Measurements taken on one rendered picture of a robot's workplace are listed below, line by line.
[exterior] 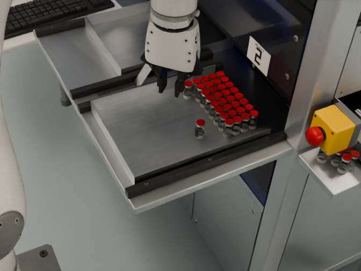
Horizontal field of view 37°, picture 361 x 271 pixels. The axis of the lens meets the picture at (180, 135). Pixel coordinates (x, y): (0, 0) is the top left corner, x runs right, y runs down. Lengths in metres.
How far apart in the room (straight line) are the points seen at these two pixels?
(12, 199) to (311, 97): 0.69
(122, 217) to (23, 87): 0.94
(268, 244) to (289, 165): 0.33
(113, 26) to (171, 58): 0.59
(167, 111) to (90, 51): 0.31
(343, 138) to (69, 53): 0.76
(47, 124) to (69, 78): 1.17
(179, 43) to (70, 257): 1.28
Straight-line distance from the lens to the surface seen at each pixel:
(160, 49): 1.03
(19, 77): 2.87
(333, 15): 1.05
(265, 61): 1.26
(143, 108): 1.32
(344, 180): 1.24
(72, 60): 1.48
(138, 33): 1.57
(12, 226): 0.69
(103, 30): 1.58
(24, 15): 1.77
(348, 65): 1.17
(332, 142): 1.14
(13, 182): 0.68
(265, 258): 1.63
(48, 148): 2.48
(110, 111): 1.32
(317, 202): 1.54
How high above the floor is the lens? 1.78
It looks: 46 degrees down
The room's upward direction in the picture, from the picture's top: 3 degrees clockwise
